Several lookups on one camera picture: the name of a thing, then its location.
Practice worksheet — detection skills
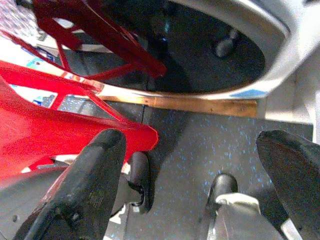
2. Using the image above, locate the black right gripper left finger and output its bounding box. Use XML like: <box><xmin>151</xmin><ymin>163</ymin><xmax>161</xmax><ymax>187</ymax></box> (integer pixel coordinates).
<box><xmin>13</xmin><ymin>129</ymin><xmax>127</xmax><ymax>240</ymax></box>

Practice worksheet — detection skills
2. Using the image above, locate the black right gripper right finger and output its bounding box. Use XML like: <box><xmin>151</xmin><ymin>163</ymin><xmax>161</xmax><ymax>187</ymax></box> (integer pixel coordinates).
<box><xmin>256</xmin><ymin>129</ymin><xmax>320</xmax><ymax>240</ymax></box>

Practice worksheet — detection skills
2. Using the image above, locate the white front-load washing machine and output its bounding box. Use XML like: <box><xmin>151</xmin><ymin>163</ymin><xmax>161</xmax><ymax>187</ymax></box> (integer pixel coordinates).
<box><xmin>0</xmin><ymin>0</ymin><xmax>320</xmax><ymax>126</ymax></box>

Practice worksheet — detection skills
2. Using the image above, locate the robot black left foot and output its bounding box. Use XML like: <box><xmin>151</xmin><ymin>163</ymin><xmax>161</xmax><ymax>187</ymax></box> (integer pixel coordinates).
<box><xmin>127</xmin><ymin>151</ymin><xmax>154</xmax><ymax>215</ymax></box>

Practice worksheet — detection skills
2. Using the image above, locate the robot grey left leg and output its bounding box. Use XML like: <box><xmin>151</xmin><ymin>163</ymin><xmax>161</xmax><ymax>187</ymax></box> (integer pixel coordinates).
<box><xmin>0</xmin><ymin>168</ymin><xmax>135</xmax><ymax>240</ymax></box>

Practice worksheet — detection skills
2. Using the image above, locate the red plastic laundry basket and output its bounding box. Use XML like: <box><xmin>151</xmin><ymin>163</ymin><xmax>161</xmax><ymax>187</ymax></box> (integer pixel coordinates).
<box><xmin>0</xmin><ymin>29</ymin><xmax>160</xmax><ymax>186</ymax></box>

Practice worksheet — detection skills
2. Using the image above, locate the small blue washer sticker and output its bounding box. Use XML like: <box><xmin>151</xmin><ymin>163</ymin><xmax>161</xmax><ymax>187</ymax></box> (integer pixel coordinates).
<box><xmin>229</xmin><ymin>89</ymin><xmax>269</xmax><ymax>99</ymax></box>

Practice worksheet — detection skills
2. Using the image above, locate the blue and black washer label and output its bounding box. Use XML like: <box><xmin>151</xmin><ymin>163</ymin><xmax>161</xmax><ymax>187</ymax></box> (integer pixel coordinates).
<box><xmin>32</xmin><ymin>94</ymin><xmax>58</xmax><ymax>108</ymax></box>

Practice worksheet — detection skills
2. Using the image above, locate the black speckled rubber floor mat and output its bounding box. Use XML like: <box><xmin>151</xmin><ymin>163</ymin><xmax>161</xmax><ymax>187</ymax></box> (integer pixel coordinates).
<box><xmin>57</xmin><ymin>94</ymin><xmax>315</xmax><ymax>240</ymax></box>

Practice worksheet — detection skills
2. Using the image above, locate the wooden plank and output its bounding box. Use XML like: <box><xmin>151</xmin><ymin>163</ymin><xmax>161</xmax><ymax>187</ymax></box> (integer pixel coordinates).
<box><xmin>98</xmin><ymin>94</ymin><xmax>258</xmax><ymax>118</ymax></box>

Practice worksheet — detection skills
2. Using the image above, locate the round dark glass washer door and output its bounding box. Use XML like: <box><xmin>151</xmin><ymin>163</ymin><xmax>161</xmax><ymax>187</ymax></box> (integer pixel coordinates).
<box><xmin>32</xmin><ymin>0</ymin><xmax>292</xmax><ymax>97</ymax></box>

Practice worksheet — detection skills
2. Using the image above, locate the white patterned cloth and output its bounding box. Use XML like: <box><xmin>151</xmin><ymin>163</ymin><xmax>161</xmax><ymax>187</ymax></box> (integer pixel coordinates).
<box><xmin>0</xmin><ymin>0</ymin><xmax>35</xmax><ymax>38</ymax></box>

